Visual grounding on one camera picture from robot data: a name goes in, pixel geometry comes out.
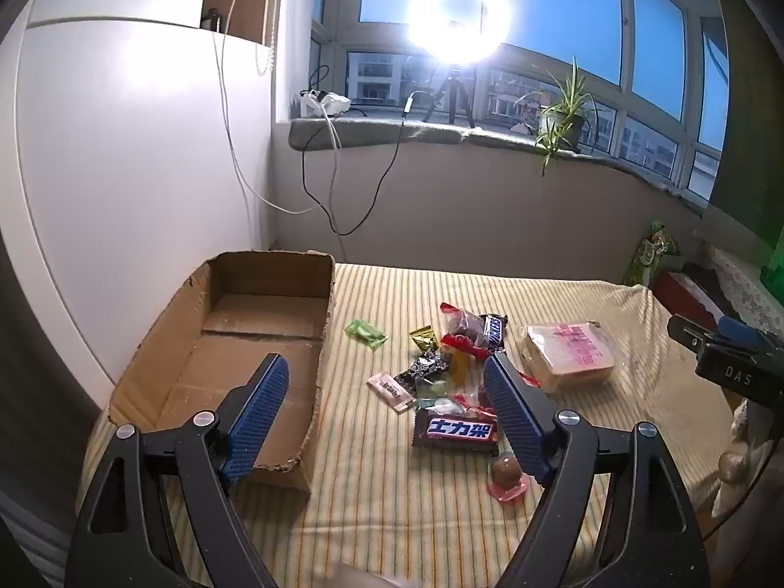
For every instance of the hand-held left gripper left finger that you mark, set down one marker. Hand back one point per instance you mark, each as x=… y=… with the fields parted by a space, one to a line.
x=257 y=419

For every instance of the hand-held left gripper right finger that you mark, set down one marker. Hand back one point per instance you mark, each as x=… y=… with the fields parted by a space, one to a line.
x=514 y=422

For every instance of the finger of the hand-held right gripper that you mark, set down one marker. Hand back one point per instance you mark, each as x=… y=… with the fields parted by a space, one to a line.
x=686 y=329
x=738 y=329

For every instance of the small red candy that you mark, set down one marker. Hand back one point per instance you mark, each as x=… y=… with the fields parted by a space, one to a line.
x=475 y=402

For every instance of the chocolate ball pink cup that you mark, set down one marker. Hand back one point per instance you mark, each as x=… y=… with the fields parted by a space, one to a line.
x=505 y=470

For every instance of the large brown chocolate bar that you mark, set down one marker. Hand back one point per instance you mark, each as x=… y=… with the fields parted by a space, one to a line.
x=453 y=430

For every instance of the orange candy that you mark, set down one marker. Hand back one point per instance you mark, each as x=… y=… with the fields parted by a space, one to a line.
x=460 y=364

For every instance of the pink printed bread packet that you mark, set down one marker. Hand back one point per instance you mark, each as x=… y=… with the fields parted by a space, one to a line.
x=569 y=355

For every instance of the clear green candy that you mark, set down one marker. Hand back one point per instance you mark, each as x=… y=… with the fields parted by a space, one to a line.
x=432 y=388

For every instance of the small blue brown chocolate bar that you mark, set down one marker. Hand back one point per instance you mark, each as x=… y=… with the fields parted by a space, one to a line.
x=495 y=331

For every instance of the brown cardboard box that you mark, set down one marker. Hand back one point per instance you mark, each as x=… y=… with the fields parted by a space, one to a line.
x=245 y=318

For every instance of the black patterned candy packet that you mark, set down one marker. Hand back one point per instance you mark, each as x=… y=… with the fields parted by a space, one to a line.
x=422 y=367

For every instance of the dark red clear snack packet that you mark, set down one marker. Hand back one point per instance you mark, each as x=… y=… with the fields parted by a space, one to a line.
x=465 y=326

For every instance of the olive candy packet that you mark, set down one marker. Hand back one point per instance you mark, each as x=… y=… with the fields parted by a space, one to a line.
x=424 y=340

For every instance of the pink candy packet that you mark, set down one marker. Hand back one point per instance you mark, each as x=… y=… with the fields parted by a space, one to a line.
x=389 y=389

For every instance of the green candy packet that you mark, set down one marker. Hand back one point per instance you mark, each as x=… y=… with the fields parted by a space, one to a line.
x=366 y=333

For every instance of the red box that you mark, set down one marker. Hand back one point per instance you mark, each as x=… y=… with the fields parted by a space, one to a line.
x=680 y=294

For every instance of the white lace cloth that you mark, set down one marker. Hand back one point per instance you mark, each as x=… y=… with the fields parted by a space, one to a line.
x=744 y=288

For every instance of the green snack bag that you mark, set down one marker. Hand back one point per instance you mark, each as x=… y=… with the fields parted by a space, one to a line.
x=652 y=251

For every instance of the dark green panel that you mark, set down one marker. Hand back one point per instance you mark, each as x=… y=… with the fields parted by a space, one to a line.
x=753 y=135

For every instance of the potted green plant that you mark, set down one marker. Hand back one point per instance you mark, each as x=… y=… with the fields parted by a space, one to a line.
x=566 y=110

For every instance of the white wardrobe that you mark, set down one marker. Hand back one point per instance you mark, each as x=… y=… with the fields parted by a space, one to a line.
x=122 y=165

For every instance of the large window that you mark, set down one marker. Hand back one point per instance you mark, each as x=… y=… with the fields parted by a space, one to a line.
x=625 y=30

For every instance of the grey window sill mat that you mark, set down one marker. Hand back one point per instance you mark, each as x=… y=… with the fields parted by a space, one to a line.
x=380 y=132

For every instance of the white power strip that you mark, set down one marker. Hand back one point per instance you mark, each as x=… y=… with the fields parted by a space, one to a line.
x=331 y=101

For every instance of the black tripod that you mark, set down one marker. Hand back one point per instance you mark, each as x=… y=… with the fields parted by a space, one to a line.
x=452 y=92

